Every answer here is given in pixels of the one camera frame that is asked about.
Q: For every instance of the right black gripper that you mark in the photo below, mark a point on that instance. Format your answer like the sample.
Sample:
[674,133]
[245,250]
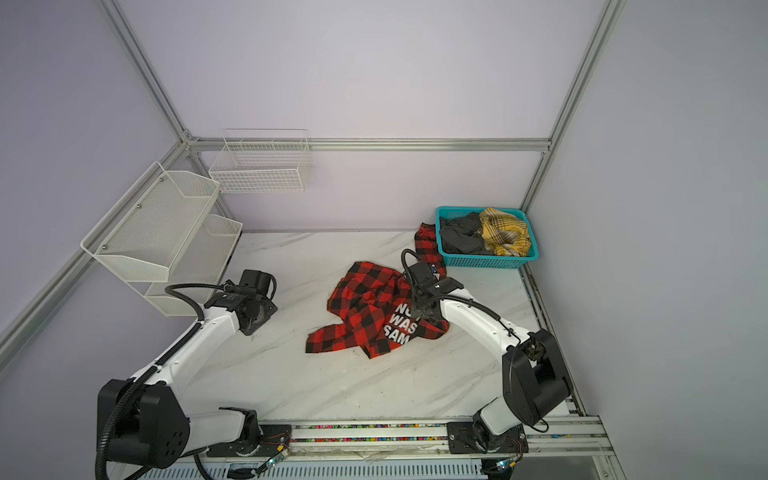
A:
[415,297]

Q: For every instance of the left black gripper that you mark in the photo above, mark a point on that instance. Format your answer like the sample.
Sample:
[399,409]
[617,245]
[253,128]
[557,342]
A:
[270,309]

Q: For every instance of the red black plaid shirt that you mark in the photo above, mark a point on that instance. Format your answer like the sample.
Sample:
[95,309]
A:
[373,303]

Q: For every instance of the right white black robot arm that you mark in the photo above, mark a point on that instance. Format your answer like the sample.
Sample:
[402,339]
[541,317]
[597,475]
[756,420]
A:
[534,377]

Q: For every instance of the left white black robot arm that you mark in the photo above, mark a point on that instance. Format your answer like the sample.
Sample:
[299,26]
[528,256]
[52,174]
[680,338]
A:
[140,420]

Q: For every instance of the teal plastic basket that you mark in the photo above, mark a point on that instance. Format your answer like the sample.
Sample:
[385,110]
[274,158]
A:
[483,261]

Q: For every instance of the dark grey shirt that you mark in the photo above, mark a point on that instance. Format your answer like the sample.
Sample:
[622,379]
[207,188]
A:
[463,235]

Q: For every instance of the yellow plaid shirt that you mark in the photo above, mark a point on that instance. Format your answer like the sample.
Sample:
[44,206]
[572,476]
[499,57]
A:
[504,234]

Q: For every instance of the white mesh two-tier shelf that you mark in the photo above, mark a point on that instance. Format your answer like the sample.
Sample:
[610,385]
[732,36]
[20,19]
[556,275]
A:
[165,230]

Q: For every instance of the white wire basket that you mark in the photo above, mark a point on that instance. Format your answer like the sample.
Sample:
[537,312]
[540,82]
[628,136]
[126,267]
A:
[263,161]

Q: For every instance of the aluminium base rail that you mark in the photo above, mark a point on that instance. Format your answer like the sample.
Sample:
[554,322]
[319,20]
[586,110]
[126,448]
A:
[398,439]

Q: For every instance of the aluminium frame profile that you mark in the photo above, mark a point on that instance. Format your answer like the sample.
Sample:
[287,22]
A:
[43,307]

